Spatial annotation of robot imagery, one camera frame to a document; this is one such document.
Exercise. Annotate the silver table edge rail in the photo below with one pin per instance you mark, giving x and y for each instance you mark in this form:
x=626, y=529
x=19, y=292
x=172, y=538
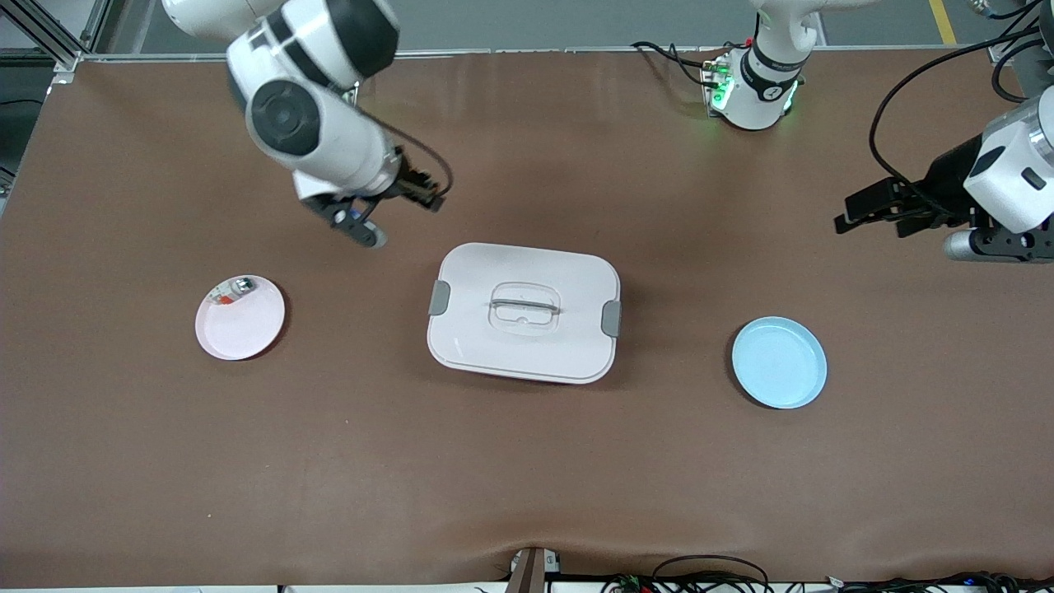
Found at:
x=494, y=52

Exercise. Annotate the small red white part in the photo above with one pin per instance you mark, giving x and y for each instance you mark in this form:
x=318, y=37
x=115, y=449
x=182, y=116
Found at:
x=221, y=296

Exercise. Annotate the aluminium frame profile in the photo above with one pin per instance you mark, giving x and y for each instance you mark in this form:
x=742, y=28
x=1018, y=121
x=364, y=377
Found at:
x=1000, y=51
x=49, y=35

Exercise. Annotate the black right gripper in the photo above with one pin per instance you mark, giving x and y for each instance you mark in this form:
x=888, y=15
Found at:
x=408, y=183

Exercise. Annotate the light blue round plate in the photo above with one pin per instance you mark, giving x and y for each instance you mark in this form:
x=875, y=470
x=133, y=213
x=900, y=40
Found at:
x=778, y=362

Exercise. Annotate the white lidded storage box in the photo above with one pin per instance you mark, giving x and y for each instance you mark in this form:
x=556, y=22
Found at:
x=527, y=354

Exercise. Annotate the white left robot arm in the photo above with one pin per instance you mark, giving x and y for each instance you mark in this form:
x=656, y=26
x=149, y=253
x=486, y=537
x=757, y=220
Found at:
x=762, y=78

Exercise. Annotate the brown grey mount bracket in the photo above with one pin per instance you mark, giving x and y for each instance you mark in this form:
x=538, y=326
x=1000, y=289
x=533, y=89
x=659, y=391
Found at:
x=531, y=572

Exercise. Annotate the pink round plate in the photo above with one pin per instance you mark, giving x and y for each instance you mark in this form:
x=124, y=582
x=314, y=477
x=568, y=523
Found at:
x=239, y=329

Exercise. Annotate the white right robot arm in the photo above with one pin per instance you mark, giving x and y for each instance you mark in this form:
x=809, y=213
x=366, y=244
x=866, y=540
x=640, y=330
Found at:
x=313, y=123

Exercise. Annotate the grey box latch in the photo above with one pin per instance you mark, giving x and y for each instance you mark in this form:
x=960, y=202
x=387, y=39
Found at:
x=440, y=297
x=611, y=319

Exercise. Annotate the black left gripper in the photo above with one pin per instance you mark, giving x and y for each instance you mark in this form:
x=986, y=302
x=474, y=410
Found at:
x=947, y=183

